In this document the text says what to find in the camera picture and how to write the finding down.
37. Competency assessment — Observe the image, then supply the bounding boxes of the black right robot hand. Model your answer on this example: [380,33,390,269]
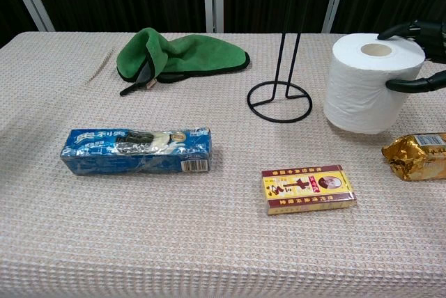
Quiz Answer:
[377,19,446,94]

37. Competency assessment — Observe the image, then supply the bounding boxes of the white paper towel roll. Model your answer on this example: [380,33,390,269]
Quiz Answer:
[323,32,427,136]

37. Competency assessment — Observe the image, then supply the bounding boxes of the black wire roll holder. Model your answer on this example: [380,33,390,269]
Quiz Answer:
[247,31,314,125]

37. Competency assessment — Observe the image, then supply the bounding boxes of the gold foil snack pack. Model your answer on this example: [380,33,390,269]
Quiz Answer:
[380,132,446,182]

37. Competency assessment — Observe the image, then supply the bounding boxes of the red yellow spice box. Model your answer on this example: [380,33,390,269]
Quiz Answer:
[261,164,357,216]

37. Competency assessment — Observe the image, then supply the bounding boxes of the green microfibre cloth black trim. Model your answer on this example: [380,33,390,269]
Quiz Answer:
[116,26,251,97]

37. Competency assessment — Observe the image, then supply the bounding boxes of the beige waffle tablecloth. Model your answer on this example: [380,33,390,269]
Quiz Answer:
[0,31,446,298]

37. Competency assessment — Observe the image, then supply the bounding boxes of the blue cookie pack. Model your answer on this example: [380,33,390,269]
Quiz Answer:
[61,126,213,176]

